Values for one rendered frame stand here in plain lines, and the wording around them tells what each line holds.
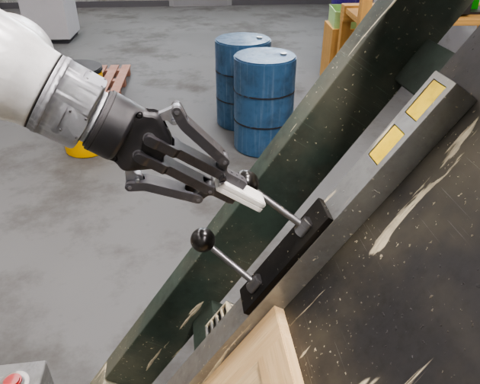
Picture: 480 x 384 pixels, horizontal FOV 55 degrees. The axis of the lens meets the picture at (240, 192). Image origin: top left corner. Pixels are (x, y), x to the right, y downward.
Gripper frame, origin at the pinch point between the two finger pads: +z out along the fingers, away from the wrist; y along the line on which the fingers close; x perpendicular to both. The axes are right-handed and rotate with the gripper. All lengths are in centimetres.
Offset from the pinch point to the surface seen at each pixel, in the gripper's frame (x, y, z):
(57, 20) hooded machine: 709, -204, -91
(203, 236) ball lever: 3.6, -10.8, 1.2
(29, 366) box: 26, -77, -5
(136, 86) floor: 496, -161, 34
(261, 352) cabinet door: -8.1, -17.1, 14.2
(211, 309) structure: 18.3, -35.4, 19.5
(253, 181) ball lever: 2.1, 1.3, 1.6
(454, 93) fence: -3.0, 25.0, 12.9
